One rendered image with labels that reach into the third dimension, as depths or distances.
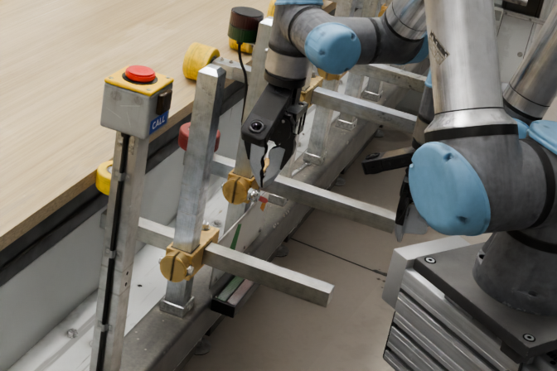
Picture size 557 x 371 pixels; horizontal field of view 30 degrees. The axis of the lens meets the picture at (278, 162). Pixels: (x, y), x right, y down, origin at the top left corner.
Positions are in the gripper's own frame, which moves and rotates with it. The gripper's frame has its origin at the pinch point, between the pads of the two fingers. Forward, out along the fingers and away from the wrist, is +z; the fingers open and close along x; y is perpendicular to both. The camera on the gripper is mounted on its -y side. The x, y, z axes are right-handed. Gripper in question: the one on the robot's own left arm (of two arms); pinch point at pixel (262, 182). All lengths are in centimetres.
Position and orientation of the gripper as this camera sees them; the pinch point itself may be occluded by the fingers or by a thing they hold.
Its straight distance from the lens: 181.3
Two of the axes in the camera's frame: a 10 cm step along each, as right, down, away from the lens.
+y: 3.5, -3.5, 8.7
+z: -1.7, 8.9, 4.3
